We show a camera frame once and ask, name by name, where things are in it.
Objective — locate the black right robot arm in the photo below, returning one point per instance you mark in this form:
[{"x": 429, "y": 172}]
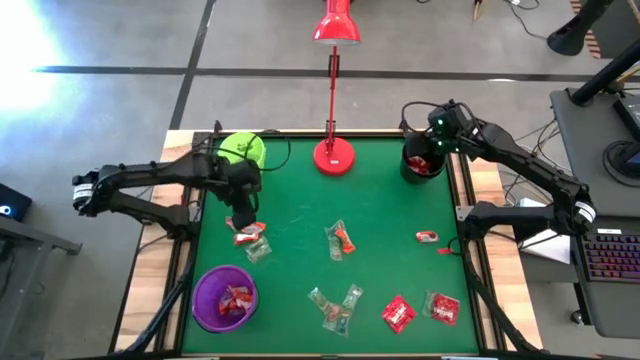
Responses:
[{"x": 525, "y": 160}]

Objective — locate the clear orange gummy packet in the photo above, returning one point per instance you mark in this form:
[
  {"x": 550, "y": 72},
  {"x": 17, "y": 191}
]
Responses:
[{"x": 334, "y": 312}]

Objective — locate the black plastic bucket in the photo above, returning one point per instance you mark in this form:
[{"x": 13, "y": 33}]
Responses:
[{"x": 412, "y": 179}]

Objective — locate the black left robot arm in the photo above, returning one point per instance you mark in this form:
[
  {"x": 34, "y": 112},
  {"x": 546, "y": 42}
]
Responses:
[{"x": 150, "y": 172}]

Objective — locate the black stand base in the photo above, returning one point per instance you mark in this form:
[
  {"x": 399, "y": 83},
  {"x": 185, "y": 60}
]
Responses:
[{"x": 570, "y": 37}]

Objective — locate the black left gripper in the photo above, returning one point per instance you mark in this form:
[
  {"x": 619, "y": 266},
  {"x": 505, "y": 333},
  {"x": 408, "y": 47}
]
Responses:
[{"x": 240, "y": 180}]

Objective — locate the clear packet yellow red print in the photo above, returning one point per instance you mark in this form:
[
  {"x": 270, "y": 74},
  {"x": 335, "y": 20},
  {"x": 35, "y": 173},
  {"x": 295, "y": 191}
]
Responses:
[{"x": 317, "y": 299}]

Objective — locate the black backlit keyboard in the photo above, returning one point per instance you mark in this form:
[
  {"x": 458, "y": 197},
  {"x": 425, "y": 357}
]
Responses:
[{"x": 610, "y": 255}]

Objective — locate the clear striped candy packet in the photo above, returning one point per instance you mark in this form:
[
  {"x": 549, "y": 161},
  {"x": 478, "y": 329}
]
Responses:
[{"x": 353, "y": 297}]

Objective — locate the black metal strut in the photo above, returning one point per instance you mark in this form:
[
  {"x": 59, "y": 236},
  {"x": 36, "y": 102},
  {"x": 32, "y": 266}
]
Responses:
[
  {"x": 495, "y": 310},
  {"x": 165, "y": 310}
]

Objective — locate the green table mat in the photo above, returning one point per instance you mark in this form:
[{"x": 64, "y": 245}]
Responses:
[{"x": 300, "y": 200}]

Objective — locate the purple plastic bucket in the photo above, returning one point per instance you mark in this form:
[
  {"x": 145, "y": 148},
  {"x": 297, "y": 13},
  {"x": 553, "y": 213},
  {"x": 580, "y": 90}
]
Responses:
[{"x": 205, "y": 300}]

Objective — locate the black table clamp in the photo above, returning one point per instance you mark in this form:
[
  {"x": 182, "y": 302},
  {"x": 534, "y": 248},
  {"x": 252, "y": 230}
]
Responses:
[
  {"x": 404, "y": 129},
  {"x": 218, "y": 127}
]

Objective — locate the white paper sheet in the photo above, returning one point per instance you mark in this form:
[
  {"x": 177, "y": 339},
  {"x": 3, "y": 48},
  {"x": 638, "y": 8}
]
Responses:
[{"x": 547, "y": 247}]

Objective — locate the orange candy packet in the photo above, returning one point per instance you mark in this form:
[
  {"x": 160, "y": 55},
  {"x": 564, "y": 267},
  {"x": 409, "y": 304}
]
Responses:
[{"x": 346, "y": 242}]

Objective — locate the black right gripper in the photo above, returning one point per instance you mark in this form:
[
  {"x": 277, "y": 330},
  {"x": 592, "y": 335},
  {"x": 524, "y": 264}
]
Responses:
[{"x": 450, "y": 125}]

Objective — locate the red desk lamp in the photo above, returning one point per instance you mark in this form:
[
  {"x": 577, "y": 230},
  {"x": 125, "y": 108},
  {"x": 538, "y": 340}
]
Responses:
[{"x": 334, "y": 157}]

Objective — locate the round black pad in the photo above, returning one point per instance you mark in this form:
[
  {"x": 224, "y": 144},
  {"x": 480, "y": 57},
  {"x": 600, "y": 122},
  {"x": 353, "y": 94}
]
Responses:
[{"x": 620, "y": 165}]

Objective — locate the clear green gummy packet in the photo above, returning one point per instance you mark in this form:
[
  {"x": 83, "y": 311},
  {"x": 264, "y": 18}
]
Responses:
[{"x": 258, "y": 250}]

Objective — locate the black box device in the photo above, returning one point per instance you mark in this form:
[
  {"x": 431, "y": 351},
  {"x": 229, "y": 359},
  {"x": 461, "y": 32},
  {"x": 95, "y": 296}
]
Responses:
[{"x": 15, "y": 200}]

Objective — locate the small red white candy packet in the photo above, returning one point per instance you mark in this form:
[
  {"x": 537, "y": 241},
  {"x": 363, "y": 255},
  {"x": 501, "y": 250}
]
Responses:
[
  {"x": 419, "y": 165},
  {"x": 427, "y": 237}
]

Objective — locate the lime green plastic bucket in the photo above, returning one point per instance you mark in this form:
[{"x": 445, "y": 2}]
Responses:
[{"x": 245, "y": 145}]

